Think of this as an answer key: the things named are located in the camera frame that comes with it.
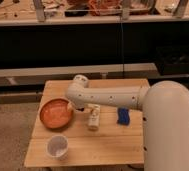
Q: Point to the wooden table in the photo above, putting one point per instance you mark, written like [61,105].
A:
[111,144]

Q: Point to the blue sponge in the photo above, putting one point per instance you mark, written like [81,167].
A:
[123,116]

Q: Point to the cluttered back shelf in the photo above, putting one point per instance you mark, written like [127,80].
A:
[60,12]

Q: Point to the white plastic cup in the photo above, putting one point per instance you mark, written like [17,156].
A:
[57,147]

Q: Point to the long grey bench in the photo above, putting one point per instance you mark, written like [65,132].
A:
[35,76]

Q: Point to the orange ceramic bowl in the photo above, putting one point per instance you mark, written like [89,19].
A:
[56,113]

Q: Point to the white squeeze bottle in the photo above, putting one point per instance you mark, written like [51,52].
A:
[94,117]

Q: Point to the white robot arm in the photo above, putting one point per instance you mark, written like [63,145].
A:
[165,108]

